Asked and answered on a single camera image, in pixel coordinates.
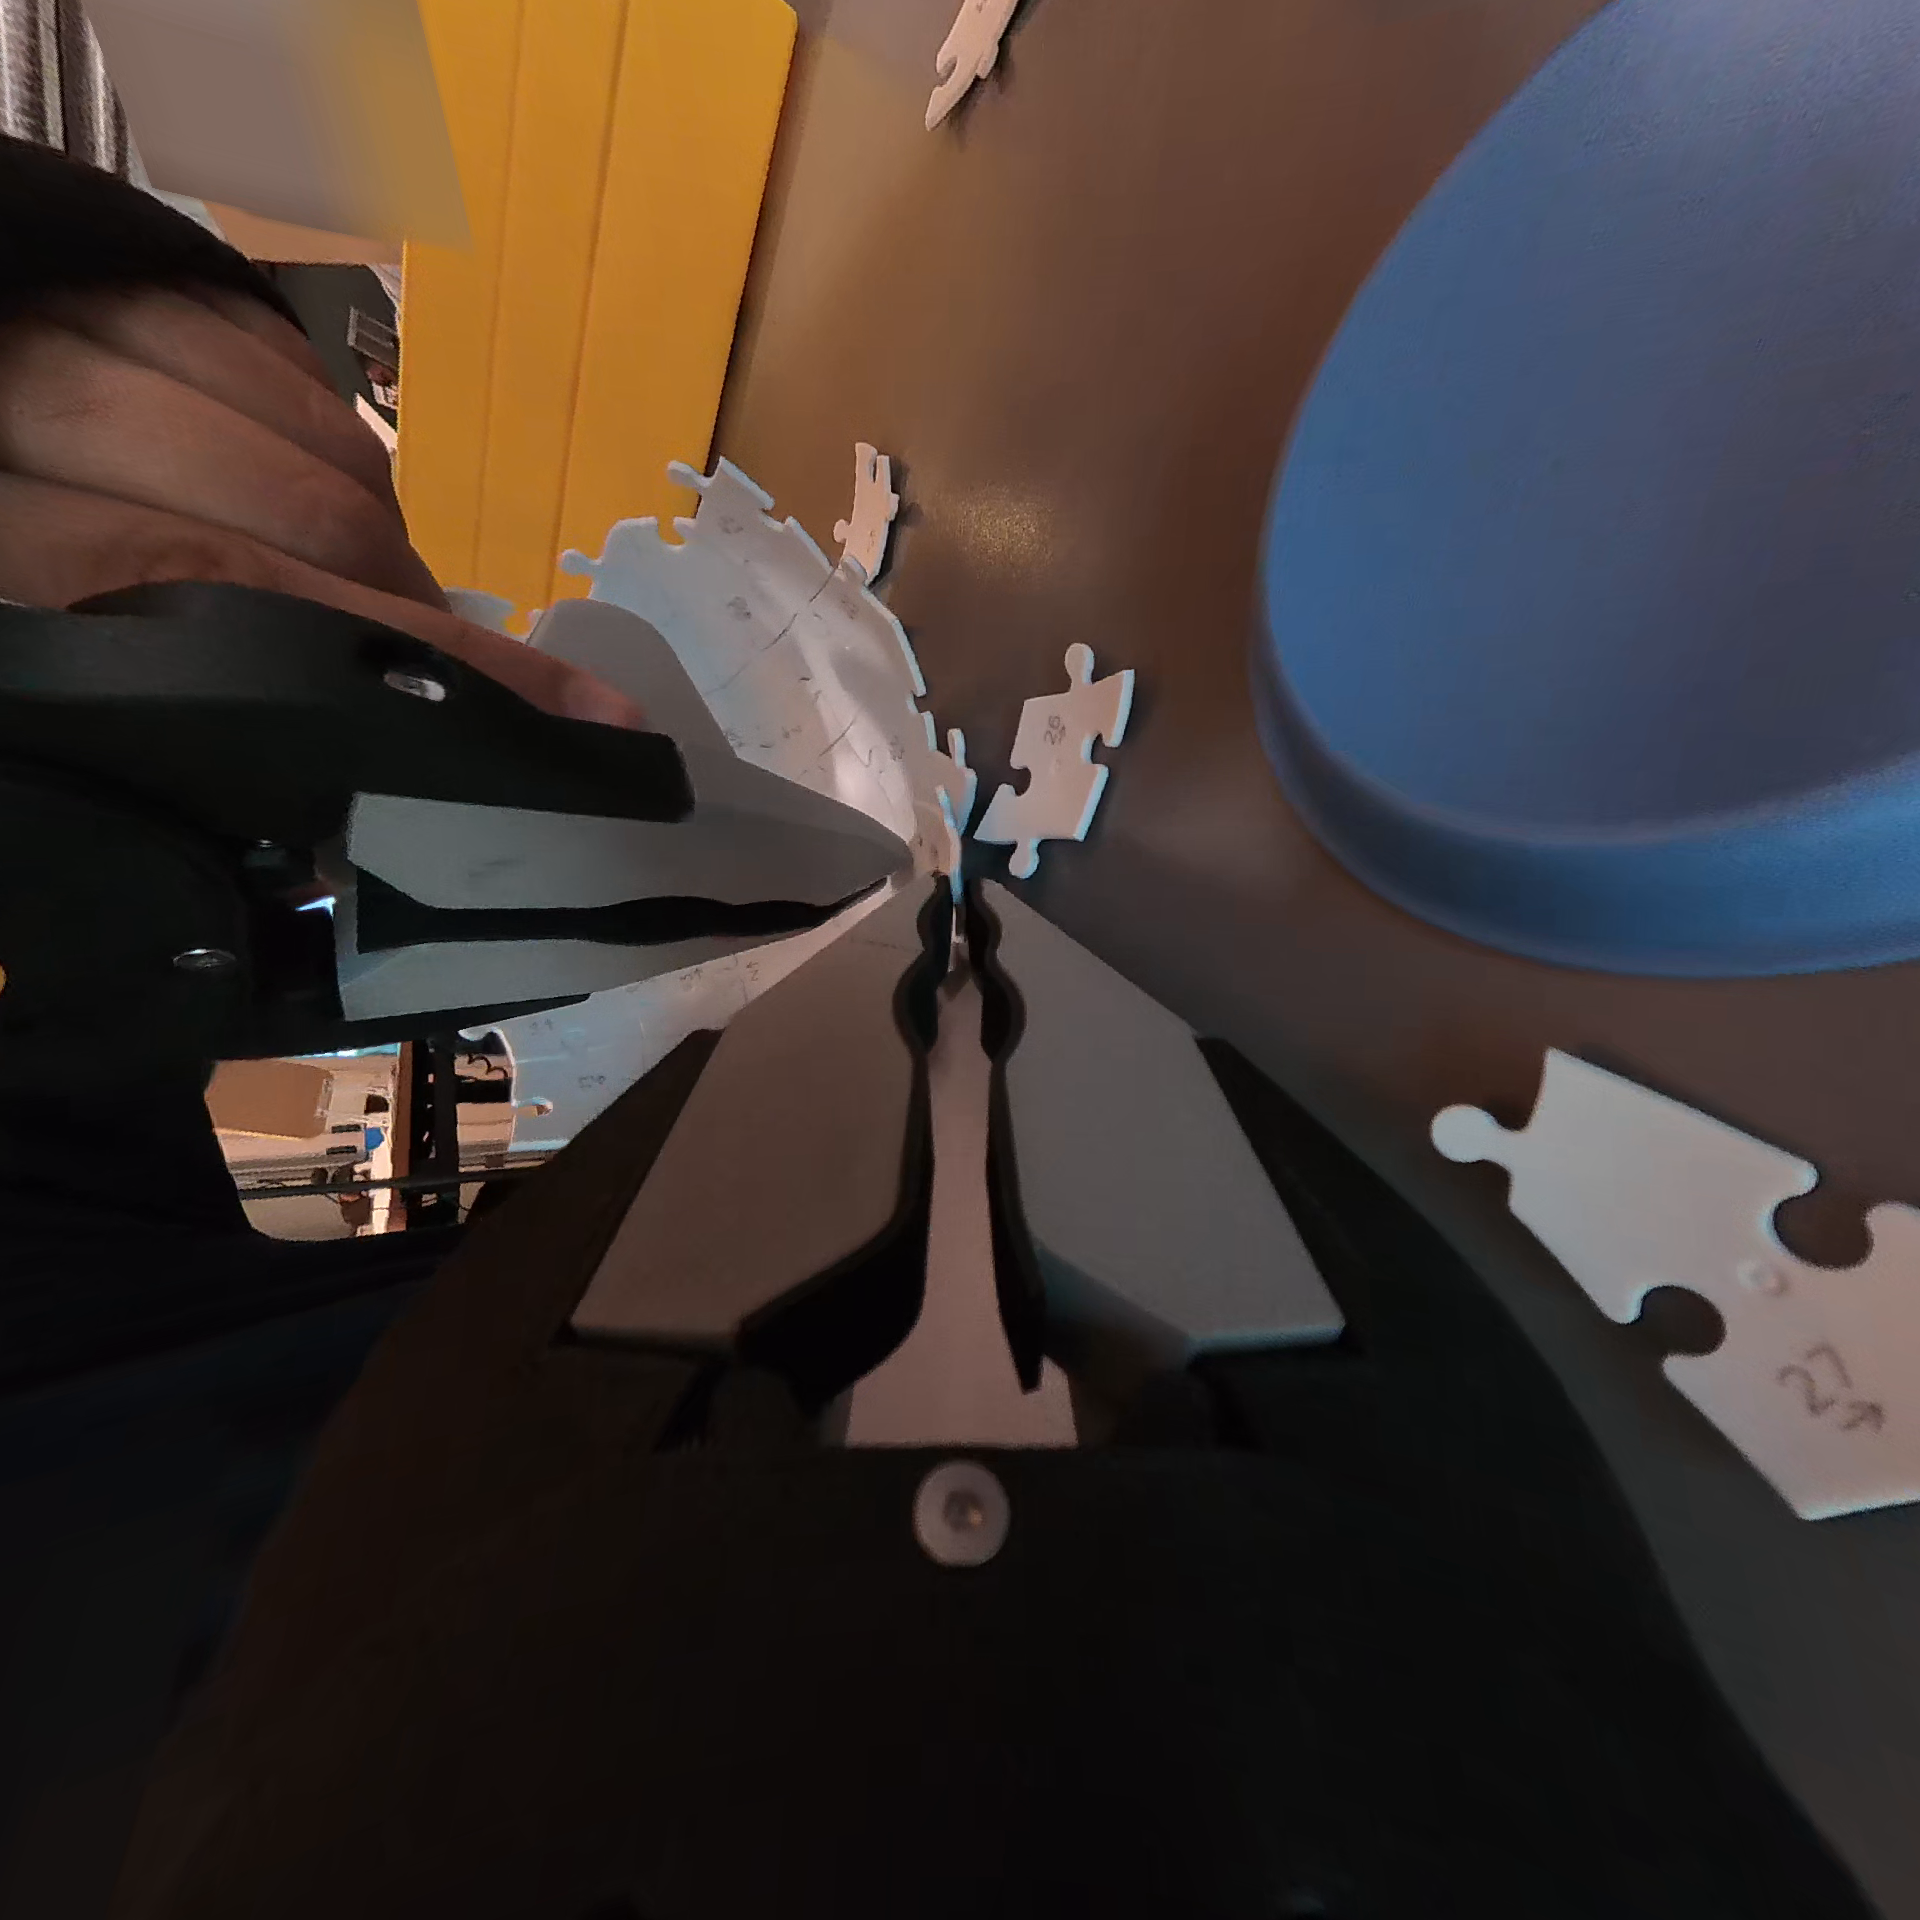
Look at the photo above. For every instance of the partly built white puzzle ball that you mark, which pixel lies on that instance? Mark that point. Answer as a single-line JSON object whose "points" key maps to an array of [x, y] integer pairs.
{"points": [[779, 659]]}

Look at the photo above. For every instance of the person's left hand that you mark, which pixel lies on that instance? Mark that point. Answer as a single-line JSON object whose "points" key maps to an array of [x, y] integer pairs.
{"points": [[180, 481]]}

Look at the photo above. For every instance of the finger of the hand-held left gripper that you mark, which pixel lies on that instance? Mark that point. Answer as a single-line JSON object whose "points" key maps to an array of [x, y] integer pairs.
{"points": [[482, 976], [597, 855]]}

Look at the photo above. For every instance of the white loose puzzle piece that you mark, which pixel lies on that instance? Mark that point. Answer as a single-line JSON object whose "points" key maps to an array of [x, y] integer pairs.
{"points": [[966, 63], [1059, 750], [866, 518], [1650, 1198]]}

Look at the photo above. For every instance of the yellow plastic bin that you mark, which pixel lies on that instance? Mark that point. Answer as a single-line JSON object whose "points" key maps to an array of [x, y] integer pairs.
{"points": [[597, 299]]}

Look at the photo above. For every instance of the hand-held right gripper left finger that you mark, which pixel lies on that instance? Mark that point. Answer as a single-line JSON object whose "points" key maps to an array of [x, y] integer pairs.
{"points": [[766, 1185]]}

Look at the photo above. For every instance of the blue round plastic dish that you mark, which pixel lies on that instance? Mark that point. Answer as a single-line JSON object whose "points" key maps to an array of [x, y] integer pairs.
{"points": [[1575, 526]]}

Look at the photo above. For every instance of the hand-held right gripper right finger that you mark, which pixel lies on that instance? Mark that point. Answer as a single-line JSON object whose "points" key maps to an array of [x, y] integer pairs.
{"points": [[1154, 1185]]}

